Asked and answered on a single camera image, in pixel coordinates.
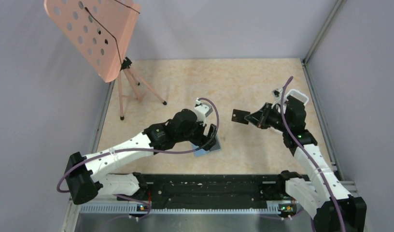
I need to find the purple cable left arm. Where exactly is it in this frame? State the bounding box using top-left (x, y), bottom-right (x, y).
top-left (56, 97), bottom-right (220, 221)

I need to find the beige card holder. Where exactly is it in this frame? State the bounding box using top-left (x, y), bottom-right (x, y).
top-left (193, 134), bottom-right (221, 157)

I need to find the aluminium frame rail front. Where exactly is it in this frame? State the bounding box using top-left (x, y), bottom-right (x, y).
top-left (69, 182), bottom-right (358, 221)

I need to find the black cable on stand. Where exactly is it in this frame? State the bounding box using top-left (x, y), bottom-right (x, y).
top-left (84, 0), bottom-right (141, 65)

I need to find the white perforated plastic basket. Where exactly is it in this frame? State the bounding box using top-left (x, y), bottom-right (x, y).
top-left (283, 89), bottom-right (310, 106)

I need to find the aluminium side rail left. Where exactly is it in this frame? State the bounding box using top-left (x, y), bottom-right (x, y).
top-left (82, 81), bottom-right (115, 155)

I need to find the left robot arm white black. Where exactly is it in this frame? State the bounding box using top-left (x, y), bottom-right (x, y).
top-left (61, 103), bottom-right (218, 205)

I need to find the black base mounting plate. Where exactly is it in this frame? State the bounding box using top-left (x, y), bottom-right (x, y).
top-left (132, 174), bottom-right (294, 210)

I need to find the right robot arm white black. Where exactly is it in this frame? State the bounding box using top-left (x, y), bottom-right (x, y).
top-left (244, 96), bottom-right (367, 232)

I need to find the aluminium corner post right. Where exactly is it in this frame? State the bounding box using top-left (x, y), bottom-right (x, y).
top-left (302, 0), bottom-right (347, 66)

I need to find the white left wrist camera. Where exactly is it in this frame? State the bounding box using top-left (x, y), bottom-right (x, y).
top-left (193, 98), bottom-right (213, 126)

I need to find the pink perforated music stand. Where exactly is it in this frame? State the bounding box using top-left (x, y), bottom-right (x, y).
top-left (44, 0), bottom-right (167, 120)

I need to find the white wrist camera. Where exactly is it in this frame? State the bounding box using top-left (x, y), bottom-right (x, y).
top-left (271, 88), bottom-right (283, 106)
top-left (193, 98), bottom-right (213, 126)

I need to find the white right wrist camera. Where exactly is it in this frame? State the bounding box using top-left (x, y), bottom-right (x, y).
top-left (271, 88), bottom-right (283, 106)

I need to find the black VIP credit card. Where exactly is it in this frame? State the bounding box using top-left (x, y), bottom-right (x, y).
top-left (231, 109), bottom-right (251, 125)

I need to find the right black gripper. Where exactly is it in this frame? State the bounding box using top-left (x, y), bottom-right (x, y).
top-left (245, 102), bottom-right (291, 132)

